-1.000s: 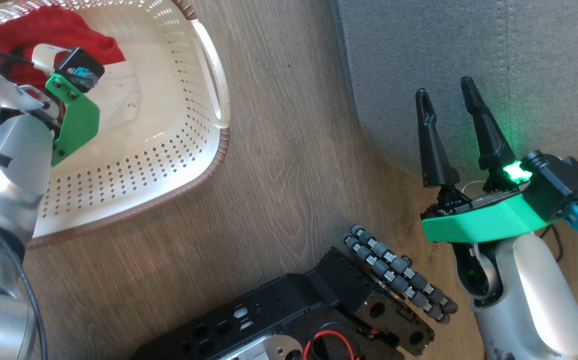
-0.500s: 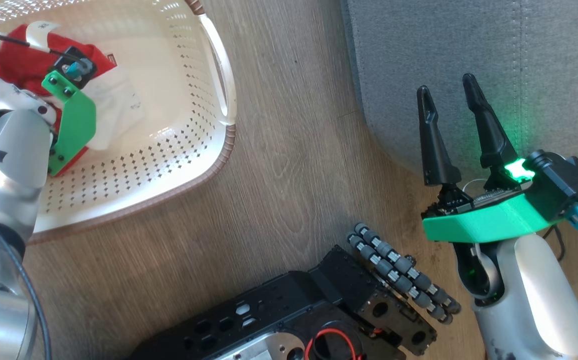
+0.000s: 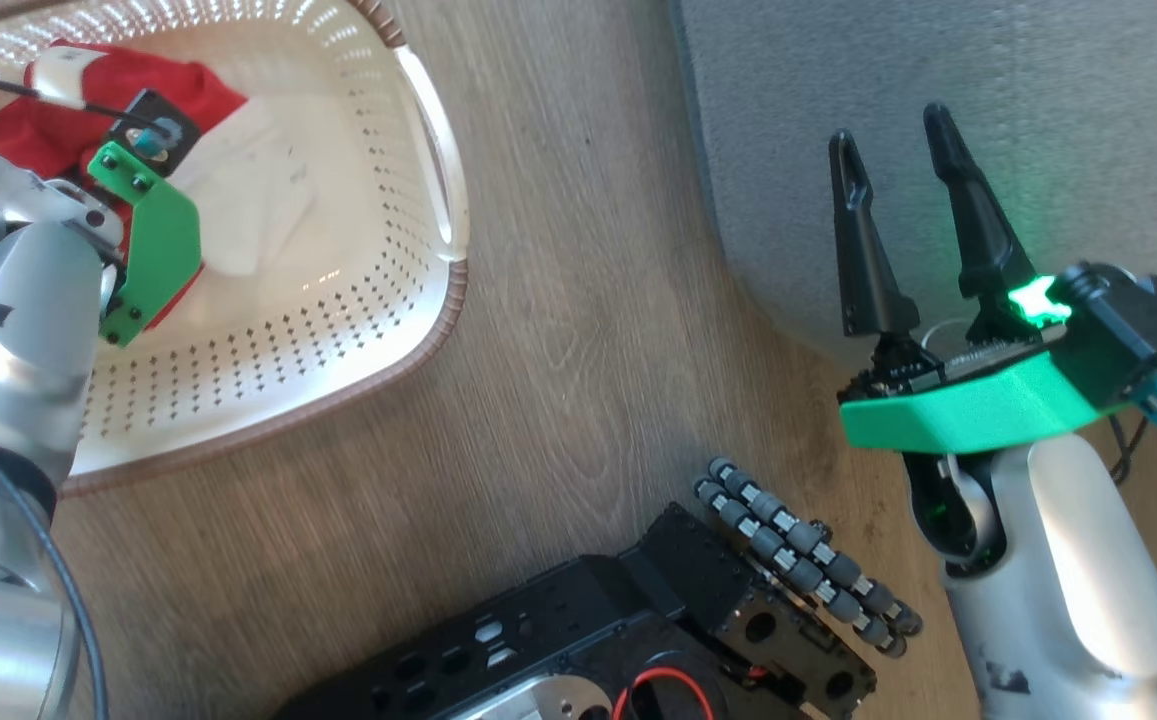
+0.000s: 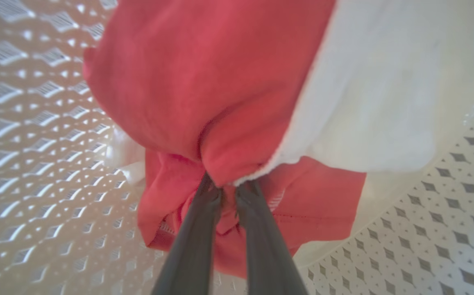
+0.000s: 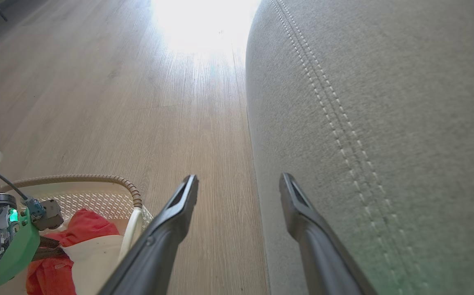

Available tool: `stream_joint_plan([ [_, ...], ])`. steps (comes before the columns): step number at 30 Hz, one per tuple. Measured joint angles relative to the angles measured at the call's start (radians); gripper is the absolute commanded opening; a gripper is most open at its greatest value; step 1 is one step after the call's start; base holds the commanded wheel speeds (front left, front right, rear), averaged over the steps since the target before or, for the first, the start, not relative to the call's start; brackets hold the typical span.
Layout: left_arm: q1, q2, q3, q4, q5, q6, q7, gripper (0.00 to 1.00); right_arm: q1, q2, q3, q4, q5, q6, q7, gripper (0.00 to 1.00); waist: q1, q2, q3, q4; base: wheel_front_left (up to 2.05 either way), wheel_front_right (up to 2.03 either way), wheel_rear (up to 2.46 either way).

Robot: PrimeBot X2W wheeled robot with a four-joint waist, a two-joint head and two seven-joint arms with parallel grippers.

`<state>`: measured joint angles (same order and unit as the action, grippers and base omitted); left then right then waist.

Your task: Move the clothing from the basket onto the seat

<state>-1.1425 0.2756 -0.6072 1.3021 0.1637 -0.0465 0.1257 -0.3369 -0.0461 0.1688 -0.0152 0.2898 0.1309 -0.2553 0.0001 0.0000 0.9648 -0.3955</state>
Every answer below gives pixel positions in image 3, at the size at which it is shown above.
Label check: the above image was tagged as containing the black left camera cable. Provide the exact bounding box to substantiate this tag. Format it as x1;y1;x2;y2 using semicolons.
0;69;165;133

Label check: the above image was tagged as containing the grey roller omni wheel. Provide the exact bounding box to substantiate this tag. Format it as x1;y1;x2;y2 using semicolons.
694;456;925;659

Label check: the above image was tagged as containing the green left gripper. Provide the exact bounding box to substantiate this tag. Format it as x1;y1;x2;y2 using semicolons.
87;140;203;348

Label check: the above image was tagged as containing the red Bulls 23 jersey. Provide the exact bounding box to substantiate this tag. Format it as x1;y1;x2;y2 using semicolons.
0;40;317;331

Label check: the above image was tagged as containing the teal left camera plug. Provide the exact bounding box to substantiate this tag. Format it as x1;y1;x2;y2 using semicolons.
132;120;185;161

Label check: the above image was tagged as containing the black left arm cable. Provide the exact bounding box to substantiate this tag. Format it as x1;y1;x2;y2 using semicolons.
0;425;109;720

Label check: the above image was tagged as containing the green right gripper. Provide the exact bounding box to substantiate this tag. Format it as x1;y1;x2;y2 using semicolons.
829;102;1131;454

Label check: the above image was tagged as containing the red base wire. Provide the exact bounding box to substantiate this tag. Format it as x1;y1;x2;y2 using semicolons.
612;667;715;720

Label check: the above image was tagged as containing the grey fabric sofa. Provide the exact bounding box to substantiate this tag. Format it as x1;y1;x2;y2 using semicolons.
668;0;1157;373

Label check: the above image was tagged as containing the white perforated laundry basket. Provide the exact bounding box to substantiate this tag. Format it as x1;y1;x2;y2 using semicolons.
0;0;470;499

